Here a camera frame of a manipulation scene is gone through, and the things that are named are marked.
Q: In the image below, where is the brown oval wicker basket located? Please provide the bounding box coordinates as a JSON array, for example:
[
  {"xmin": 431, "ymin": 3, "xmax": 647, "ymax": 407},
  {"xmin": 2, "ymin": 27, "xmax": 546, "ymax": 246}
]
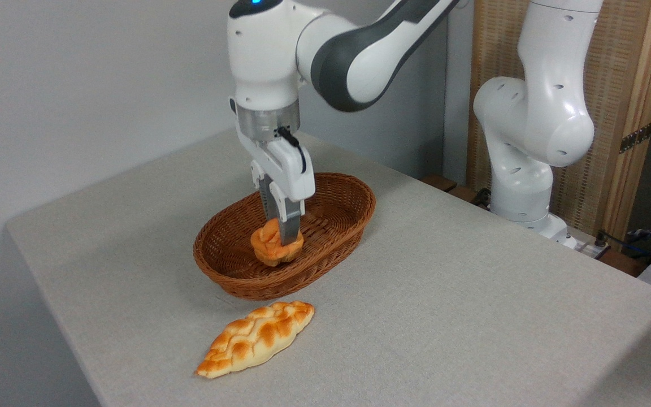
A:
[{"xmin": 193, "ymin": 172, "xmax": 376, "ymax": 301}]

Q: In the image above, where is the round flower-shaped bread bun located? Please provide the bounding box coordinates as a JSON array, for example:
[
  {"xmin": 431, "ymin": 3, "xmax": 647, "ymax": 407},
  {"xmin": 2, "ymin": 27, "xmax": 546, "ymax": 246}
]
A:
[{"xmin": 250, "ymin": 218, "xmax": 305, "ymax": 267}]

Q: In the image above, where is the dark metal screen hinge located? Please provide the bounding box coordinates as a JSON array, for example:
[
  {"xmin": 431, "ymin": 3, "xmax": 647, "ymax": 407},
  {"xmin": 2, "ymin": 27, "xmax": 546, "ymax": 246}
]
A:
[{"xmin": 619, "ymin": 122, "xmax": 651, "ymax": 154}]

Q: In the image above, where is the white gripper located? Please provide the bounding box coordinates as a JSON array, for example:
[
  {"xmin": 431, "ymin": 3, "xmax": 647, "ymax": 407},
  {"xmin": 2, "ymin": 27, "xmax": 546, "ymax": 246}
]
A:
[{"xmin": 237, "ymin": 127, "xmax": 316, "ymax": 248}]

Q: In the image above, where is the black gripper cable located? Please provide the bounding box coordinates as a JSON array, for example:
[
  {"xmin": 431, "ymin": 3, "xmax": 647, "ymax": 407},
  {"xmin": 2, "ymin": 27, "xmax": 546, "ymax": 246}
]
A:
[{"xmin": 276, "ymin": 126, "xmax": 307, "ymax": 174}]

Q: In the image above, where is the long braided bread loaf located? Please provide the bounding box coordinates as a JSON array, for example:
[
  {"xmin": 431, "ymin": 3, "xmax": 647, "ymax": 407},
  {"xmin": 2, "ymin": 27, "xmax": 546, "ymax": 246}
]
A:
[{"xmin": 195, "ymin": 301, "xmax": 315, "ymax": 379}]

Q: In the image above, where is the beige tablecloth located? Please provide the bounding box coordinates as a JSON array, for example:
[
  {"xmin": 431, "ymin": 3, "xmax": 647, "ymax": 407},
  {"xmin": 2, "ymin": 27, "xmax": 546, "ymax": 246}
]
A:
[{"xmin": 6, "ymin": 127, "xmax": 651, "ymax": 407}]

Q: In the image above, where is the black power cable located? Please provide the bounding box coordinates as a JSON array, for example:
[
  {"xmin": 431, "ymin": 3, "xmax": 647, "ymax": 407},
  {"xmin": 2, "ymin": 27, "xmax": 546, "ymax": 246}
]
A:
[{"xmin": 593, "ymin": 229, "xmax": 651, "ymax": 266}]

